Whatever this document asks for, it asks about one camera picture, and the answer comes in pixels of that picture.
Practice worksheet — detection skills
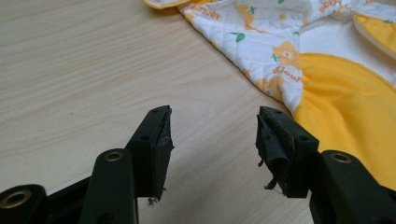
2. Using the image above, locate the white and yellow flower-print garment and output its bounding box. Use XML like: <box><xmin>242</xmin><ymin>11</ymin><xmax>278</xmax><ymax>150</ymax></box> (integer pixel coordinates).
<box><xmin>142</xmin><ymin>0</ymin><xmax>396</xmax><ymax>191</ymax></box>

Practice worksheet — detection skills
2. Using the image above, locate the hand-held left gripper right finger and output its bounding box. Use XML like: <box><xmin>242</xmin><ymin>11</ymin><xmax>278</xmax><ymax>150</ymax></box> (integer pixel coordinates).
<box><xmin>255</xmin><ymin>105</ymin><xmax>320</xmax><ymax>199</ymax></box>

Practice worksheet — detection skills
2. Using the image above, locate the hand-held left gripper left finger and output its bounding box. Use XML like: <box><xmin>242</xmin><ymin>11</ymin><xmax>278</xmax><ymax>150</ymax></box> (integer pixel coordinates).
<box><xmin>124</xmin><ymin>105</ymin><xmax>175</xmax><ymax>202</ymax></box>

